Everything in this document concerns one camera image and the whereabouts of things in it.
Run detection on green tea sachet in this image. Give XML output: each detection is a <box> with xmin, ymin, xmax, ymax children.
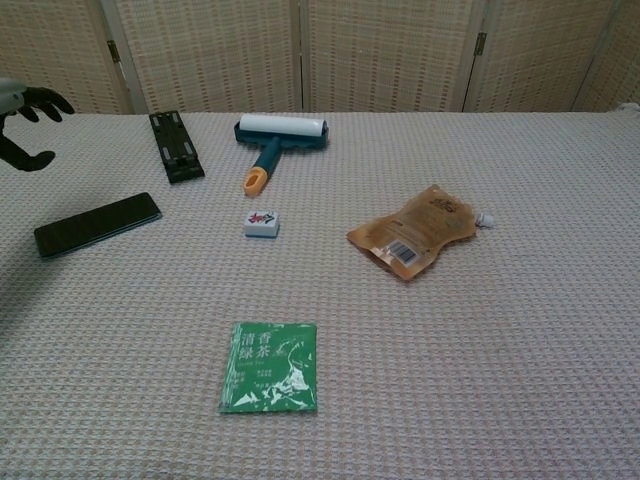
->
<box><xmin>217</xmin><ymin>321</ymin><xmax>319</xmax><ymax>415</ymax></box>

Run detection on brown spouted refill pouch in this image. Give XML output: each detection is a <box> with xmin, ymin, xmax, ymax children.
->
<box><xmin>346</xmin><ymin>183</ymin><xmax>498</xmax><ymax>282</ymax></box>

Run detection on black plastic bracket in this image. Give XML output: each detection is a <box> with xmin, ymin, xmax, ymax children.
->
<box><xmin>148</xmin><ymin>111</ymin><xmax>207</xmax><ymax>185</ymax></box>

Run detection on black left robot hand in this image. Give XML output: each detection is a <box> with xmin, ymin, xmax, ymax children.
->
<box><xmin>0</xmin><ymin>77</ymin><xmax>76</xmax><ymax>173</ymax></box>

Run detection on teal smartphone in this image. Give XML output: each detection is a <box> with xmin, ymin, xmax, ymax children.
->
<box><xmin>33</xmin><ymin>191</ymin><xmax>163</xmax><ymax>260</ymax></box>

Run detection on waffle weave table cloth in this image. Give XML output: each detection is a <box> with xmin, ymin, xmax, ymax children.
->
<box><xmin>0</xmin><ymin>102</ymin><xmax>640</xmax><ymax>480</ymax></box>

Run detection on woven folding screen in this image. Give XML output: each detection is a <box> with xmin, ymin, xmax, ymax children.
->
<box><xmin>0</xmin><ymin>0</ymin><xmax>640</xmax><ymax>119</ymax></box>

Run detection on white mahjong tile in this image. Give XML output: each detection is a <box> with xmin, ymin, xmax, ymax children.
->
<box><xmin>243</xmin><ymin>209</ymin><xmax>281</xmax><ymax>239</ymax></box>

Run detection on teal lint roller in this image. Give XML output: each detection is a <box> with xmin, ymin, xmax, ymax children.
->
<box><xmin>231</xmin><ymin>113</ymin><xmax>332</xmax><ymax>197</ymax></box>

